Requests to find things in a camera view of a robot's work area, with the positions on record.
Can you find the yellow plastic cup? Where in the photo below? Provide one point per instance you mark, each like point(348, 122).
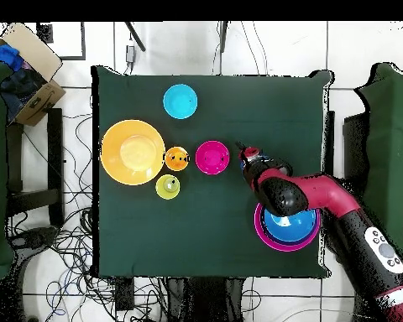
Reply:
point(163, 189)

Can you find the bright blue cloth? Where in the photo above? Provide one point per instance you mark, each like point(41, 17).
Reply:
point(3, 55)

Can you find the black tripod leg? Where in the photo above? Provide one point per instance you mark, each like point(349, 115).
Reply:
point(136, 37)
point(223, 35)

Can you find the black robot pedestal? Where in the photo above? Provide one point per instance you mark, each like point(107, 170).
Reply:
point(205, 298)

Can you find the cardboard box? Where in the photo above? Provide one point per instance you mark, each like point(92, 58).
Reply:
point(30, 47)

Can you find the dark fabric bundle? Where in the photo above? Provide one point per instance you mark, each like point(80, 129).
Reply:
point(20, 87)

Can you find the black power strip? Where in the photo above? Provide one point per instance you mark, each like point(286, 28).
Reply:
point(125, 295)

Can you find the small light blue bowl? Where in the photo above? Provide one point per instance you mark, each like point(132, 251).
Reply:
point(181, 100)

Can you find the black metal frame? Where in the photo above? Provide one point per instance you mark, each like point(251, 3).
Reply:
point(55, 151)

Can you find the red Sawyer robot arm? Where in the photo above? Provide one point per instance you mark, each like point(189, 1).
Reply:
point(322, 194)

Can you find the large pink plastic bowl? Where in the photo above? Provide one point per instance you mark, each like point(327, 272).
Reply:
point(260, 234)

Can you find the orange plastic cup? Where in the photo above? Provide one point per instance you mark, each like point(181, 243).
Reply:
point(175, 164)

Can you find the large orange plastic bowl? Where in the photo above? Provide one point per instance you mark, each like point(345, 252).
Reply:
point(131, 154)

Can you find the grey power adapter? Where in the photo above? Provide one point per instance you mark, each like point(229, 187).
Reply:
point(130, 53)

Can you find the small red plastic bowl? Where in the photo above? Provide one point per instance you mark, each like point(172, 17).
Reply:
point(211, 157)

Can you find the dark green tablecloth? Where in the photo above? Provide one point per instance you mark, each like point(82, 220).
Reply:
point(137, 234)

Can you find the purple plastic bowl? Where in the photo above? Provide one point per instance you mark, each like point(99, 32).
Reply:
point(272, 239)

